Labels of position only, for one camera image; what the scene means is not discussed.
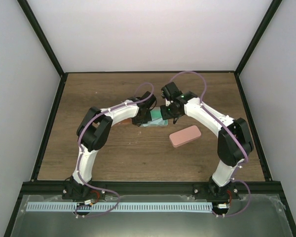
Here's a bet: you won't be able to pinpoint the grey glasses case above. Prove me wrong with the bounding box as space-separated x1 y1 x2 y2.
150 107 162 120

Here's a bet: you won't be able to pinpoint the orange sunglasses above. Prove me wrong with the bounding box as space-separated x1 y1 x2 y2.
119 119 132 125

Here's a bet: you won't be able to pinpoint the blue cleaning cloth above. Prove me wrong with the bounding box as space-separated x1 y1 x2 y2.
142 118 168 127

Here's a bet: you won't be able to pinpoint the pink glasses case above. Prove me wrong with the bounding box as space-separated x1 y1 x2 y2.
169 125 201 148

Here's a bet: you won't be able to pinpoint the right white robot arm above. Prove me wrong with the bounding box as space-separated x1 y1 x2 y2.
160 82 254 199

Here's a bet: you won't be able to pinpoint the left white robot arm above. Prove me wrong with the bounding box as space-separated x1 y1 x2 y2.
63 91 156 199

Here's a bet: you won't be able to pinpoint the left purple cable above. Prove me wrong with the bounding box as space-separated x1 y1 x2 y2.
74 82 155 219

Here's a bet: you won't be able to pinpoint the purple cable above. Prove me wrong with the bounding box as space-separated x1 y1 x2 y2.
74 82 155 219
169 71 251 219

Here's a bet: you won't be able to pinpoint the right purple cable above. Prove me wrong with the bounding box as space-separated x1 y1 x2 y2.
169 71 251 219

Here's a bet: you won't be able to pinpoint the black aluminium frame rail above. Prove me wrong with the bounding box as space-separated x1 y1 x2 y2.
20 181 284 200

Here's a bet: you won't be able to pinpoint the blue slotted cable duct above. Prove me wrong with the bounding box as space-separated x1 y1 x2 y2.
26 202 213 213

